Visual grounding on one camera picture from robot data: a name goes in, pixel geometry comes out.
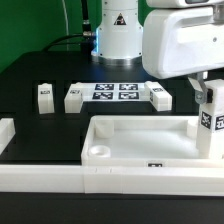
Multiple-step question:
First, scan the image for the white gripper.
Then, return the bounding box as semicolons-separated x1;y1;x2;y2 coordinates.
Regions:
142;6;224;104

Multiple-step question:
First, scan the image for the white desk top tray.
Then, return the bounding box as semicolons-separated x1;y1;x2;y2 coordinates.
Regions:
81;115;224;168

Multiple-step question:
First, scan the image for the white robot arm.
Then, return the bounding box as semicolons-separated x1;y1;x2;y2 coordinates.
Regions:
91;0;224;104

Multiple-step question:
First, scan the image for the white front fence bar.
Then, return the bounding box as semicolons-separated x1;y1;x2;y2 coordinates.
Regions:
0;165;224;196

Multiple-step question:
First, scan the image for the white marker base plate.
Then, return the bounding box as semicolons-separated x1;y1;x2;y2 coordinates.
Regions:
82;83;149;102

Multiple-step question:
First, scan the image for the black cable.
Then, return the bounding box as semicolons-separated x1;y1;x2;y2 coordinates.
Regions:
42;0;98;52

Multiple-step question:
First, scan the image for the white cable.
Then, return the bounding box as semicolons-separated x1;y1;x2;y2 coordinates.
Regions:
61;0;70;51

